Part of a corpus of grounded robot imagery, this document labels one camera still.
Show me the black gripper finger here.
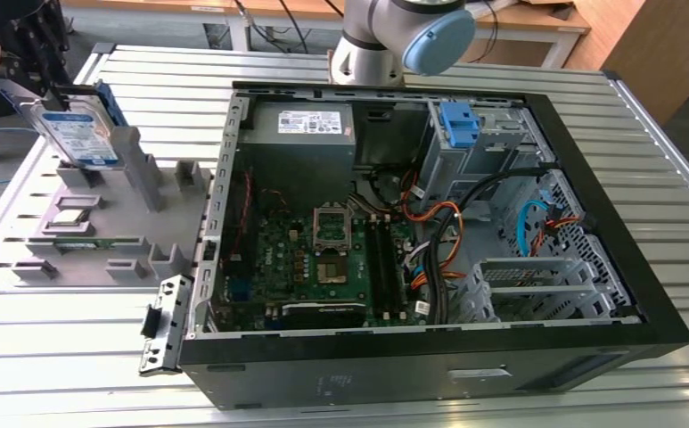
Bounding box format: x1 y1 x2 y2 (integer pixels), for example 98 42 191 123
39 3 95 109
0 37 71 113

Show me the hard disk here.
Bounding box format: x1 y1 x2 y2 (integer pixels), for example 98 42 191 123
18 79 130 173

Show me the light blue data wire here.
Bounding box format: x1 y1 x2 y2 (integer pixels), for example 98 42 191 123
514 199 546 259

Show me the red orange power wire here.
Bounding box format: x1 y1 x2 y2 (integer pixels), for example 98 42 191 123
541 215 586 237

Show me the metal disk bay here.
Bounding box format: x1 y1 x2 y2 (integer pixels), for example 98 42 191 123
460 256 626 321

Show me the long wooden desk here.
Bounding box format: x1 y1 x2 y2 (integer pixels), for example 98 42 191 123
61 0 345 51

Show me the silver CPU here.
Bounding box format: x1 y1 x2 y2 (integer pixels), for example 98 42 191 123
50 208 91 226

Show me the grey parts rack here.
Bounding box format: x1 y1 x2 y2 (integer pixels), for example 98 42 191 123
10 127 214 287

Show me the green RAM stick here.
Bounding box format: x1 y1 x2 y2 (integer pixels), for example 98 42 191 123
51 239 117 249

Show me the grey power supply unit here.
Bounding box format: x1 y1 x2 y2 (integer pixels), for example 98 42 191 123
241 101 358 197

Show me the metal socket cover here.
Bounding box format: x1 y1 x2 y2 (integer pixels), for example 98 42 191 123
311 202 356 251

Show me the green motherboard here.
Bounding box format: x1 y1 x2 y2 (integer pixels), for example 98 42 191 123
218 202 436 332

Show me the CPU socket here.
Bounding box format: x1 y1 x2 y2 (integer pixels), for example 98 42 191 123
313 251 353 287

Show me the blue plastic bay latch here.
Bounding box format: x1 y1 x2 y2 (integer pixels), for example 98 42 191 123
437 101 482 150

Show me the black RAM slot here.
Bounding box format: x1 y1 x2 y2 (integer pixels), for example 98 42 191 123
378 213 410 320
365 213 389 320

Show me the black graphics card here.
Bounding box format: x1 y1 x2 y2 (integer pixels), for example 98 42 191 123
277 300 368 330

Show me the metal drive cage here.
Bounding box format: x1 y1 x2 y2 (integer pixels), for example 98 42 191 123
420 103 558 210

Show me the small wooden desk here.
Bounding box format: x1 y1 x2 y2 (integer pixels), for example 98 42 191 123
468 0 594 69

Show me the black open PC case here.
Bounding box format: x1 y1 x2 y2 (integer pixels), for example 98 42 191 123
175 79 689 409

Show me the thin red fan wire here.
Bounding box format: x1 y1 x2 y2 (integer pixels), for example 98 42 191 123
229 165 290 263

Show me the metal expansion slot bracket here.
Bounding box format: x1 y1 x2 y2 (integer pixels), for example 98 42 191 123
137 274 195 376

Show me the motherboard power wire bundle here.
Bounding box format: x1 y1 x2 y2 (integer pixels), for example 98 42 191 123
346 191 409 220

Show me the orange wire bundle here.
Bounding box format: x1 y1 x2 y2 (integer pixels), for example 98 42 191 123
401 200 469 291

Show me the thick black cable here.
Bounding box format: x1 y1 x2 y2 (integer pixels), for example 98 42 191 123
425 165 557 325

